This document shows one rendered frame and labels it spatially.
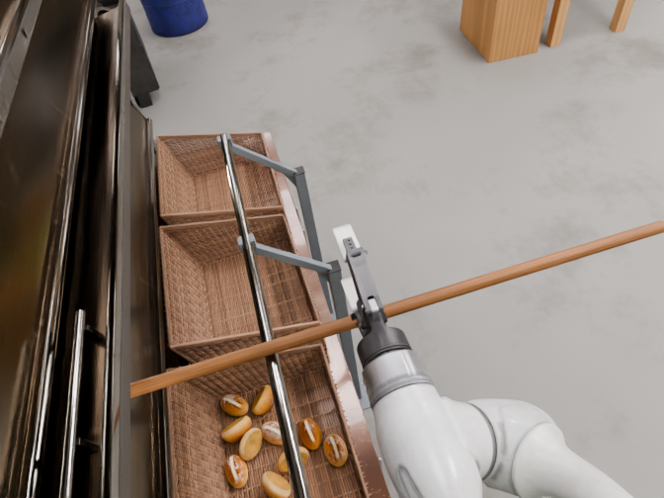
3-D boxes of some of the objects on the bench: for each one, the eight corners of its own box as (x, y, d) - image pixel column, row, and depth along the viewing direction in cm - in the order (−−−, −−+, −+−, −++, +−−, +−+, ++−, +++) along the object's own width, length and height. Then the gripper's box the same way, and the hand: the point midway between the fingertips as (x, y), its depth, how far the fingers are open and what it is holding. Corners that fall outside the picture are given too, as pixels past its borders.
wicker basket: (209, 600, 130) (172, 587, 109) (192, 405, 167) (160, 367, 146) (383, 539, 135) (379, 515, 114) (328, 362, 171) (318, 319, 150)
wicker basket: (195, 389, 170) (165, 351, 149) (180, 270, 207) (155, 224, 186) (328, 346, 175) (318, 302, 154) (291, 236, 212) (279, 189, 191)
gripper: (357, 324, 60) (313, 208, 74) (369, 406, 79) (332, 301, 93) (415, 306, 61) (361, 195, 75) (413, 392, 80) (370, 290, 93)
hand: (347, 259), depth 83 cm, fingers open, 13 cm apart
